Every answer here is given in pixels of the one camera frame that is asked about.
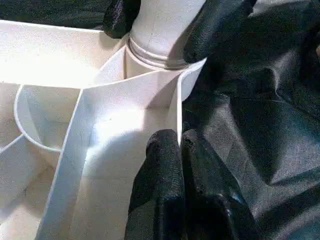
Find black plastic mat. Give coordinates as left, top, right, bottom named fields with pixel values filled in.
left=0, top=0, right=320, bottom=240

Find white plastic table top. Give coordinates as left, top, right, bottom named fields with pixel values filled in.
left=0, top=19, right=208, bottom=240

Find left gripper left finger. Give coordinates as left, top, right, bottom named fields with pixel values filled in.
left=124, top=129, right=186, bottom=240

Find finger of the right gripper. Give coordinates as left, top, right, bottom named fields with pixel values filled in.
left=184, top=0, right=258, bottom=64
left=103, top=0, right=141, bottom=40

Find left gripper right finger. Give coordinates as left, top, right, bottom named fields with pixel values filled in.
left=181, top=129, right=261, bottom=240

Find white plastic table leg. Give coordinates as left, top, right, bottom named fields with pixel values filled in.
left=126, top=0, right=208, bottom=71

